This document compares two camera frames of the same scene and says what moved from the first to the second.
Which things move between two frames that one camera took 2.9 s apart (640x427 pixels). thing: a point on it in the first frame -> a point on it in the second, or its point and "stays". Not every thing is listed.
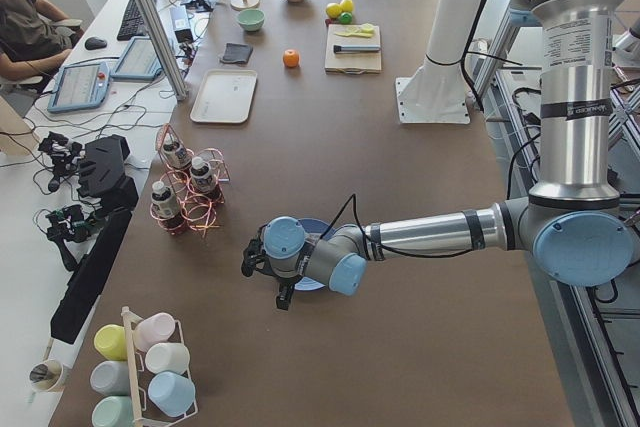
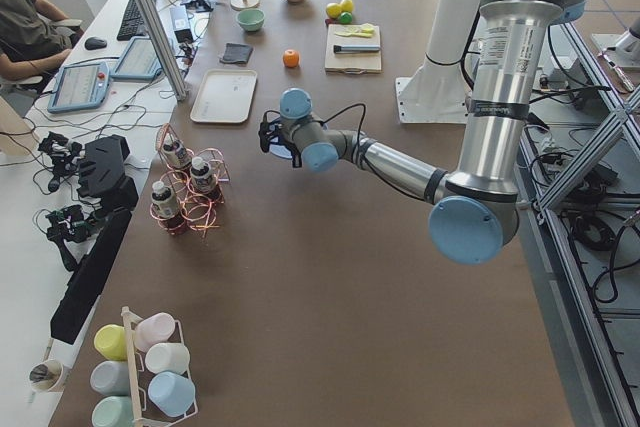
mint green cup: x=113 y=411 stays
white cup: x=167 y=357 stays
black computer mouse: x=94 y=43 stays
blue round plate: x=315 y=226 -> x=280 y=150
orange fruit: x=290 y=58 stays
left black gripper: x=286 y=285 -> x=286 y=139
